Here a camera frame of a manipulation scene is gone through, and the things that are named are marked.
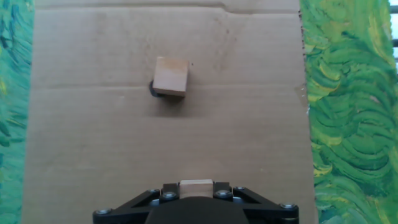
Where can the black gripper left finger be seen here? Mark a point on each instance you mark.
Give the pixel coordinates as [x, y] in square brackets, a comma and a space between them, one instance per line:
[136, 207]

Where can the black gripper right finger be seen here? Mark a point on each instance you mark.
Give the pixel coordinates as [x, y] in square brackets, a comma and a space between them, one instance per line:
[264, 208]

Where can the light wooden cube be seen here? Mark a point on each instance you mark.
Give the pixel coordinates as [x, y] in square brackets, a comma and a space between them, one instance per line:
[196, 188]
[171, 76]

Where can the black round mark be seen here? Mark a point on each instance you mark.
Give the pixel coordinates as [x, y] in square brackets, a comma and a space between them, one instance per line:
[153, 91]

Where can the brown cardboard sheet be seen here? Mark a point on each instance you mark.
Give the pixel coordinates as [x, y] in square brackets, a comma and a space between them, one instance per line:
[155, 140]

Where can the painted landscape cloth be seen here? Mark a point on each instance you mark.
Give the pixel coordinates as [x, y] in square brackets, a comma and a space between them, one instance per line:
[351, 109]

